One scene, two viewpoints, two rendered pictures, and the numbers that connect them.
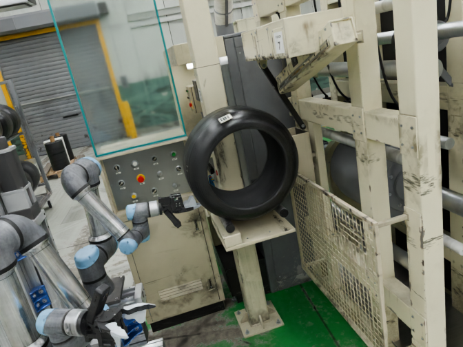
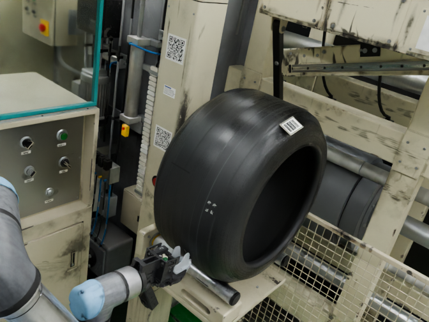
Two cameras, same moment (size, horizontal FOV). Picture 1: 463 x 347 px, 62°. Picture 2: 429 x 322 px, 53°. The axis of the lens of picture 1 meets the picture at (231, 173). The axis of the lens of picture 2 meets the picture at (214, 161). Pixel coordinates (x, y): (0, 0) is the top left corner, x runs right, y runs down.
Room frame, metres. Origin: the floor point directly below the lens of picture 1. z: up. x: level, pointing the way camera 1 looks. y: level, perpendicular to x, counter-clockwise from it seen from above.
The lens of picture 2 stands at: (1.09, 0.84, 1.78)
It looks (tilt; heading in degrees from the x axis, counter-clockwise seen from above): 25 degrees down; 316
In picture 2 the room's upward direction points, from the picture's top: 12 degrees clockwise
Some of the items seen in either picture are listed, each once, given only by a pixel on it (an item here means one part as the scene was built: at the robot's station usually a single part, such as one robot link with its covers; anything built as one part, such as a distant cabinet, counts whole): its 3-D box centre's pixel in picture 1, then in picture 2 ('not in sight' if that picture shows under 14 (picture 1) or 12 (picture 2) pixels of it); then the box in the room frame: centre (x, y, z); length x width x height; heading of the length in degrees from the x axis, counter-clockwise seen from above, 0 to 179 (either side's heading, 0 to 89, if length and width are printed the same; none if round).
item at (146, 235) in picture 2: not in sight; (182, 224); (2.07, -0.02, 0.90); 0.40 x 0.03 x 0.10; 100
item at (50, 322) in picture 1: (58, 322); not in sight; (1.00, 0.60, 1.04); 0.11 x 0.08 x 0.09; 71
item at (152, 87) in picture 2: not in sight; (151, 135); (2.22, 0.06, 1.19); 0.05 x 0.04 x 0.48; 100
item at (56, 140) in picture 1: (59, 153); not in sight; (7.96, 3.42, 0.38); 1.20 x 0.80 x 0.76; 15
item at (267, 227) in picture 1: (251, 226); (214, 273); (1.90, -0.05, 0.80); 0.37 x 0.36 x 0.02; 100
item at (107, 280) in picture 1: (96, 284); not in sight; (1.67, 0.75, 0.77); 0.15 x 0.15 x 0.10
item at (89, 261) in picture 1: (89, 261); not in sight; (1.68, 0.75, 0.88); 0.13 x 0.12 x 0.14; 167
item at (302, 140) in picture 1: (293, 155); not in sight; (2.18, -0.38, 1.05); 0.20 x 0.15 x 0.30; 10
